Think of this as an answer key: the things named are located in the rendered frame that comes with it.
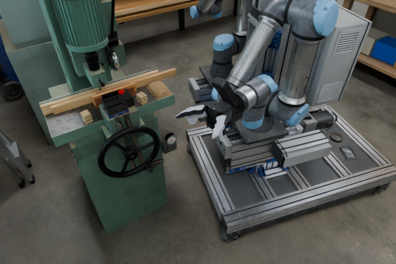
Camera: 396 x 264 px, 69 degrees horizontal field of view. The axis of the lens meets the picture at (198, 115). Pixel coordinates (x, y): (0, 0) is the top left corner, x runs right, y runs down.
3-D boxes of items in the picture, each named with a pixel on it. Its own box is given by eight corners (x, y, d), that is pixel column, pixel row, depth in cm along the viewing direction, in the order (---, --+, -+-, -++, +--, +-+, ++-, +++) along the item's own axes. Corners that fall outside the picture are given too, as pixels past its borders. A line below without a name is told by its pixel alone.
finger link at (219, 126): (223, 151, 78) (227, 131, 86) (223, 134, 75) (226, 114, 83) (212, 151, 79) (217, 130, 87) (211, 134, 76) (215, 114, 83)
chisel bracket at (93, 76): (94, 91, 136) (90, 76, 131) (86, 77, 145) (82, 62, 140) (109, 86, 139) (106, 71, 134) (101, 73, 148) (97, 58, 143)
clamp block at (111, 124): (111, 137, 130) (106, 121, 124) (101, 119, 138) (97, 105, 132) (141, 125, 135) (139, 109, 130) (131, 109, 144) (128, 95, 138)
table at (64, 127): (59, 161, 122) (55, 152, 118) (46, 121, 142) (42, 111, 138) (184, 113, 147) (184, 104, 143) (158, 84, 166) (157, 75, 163)
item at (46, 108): (43, 115, 136) (40, 107, 133) (43, 113, 137) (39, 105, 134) (159, 78, 160) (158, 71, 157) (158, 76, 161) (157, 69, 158)
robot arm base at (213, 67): (228, 64, 188) (229, 50, 181) (237, 76, 177) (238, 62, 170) (205, 68, 184) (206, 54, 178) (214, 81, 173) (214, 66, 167)
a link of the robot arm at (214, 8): (203, 16, 187) (203, -1, 180) (217, 12, 192) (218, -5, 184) (210, 20, 182) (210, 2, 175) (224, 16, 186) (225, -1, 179)
